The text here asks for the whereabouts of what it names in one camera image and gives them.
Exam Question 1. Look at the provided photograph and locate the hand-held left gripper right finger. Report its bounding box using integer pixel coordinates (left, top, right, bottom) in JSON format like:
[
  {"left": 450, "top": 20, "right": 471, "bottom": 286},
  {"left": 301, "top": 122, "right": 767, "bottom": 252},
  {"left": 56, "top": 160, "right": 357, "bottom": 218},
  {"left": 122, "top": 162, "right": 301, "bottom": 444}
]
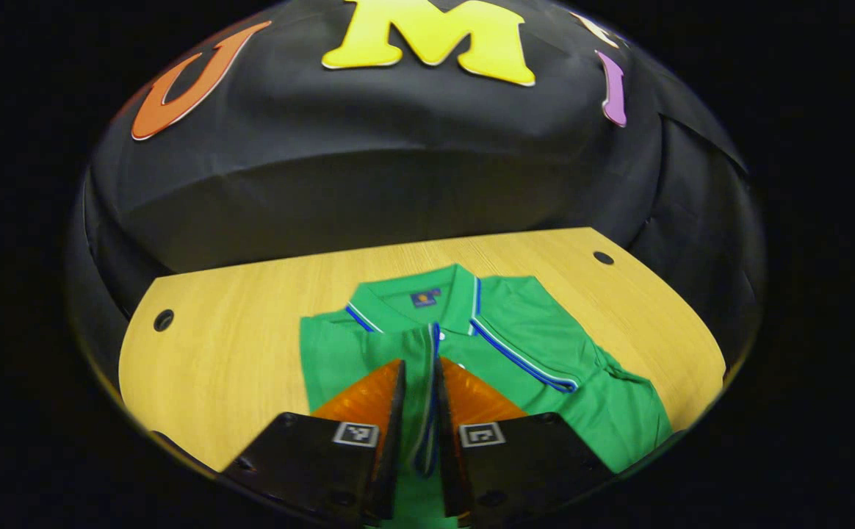
[{"left": 433, "top": 356, "right": 617, "bottom": 528}]

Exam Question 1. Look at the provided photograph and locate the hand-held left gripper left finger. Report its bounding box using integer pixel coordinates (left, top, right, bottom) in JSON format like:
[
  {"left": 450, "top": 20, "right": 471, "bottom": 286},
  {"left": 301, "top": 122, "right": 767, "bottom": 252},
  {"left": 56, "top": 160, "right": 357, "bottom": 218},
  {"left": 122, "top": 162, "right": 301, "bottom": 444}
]
[{"left": 220, "top": 358, "right": 408, "bottom": 524}]

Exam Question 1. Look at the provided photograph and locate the green T-shirt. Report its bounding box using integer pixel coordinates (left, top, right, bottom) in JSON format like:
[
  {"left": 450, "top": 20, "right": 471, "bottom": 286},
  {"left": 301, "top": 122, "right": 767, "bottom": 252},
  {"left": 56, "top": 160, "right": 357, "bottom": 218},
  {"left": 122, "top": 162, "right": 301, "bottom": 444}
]
[{"left": 298, "top": 262, "right": 674, "bottom": 529}]

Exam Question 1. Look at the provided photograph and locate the black backdrop cloth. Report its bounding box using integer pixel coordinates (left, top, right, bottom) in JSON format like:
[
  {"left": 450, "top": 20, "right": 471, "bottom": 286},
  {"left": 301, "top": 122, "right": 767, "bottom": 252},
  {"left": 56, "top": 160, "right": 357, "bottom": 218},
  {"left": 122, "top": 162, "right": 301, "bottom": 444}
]
[{"left": 66, "top": 0, "right": 768, "bottom": 412}]

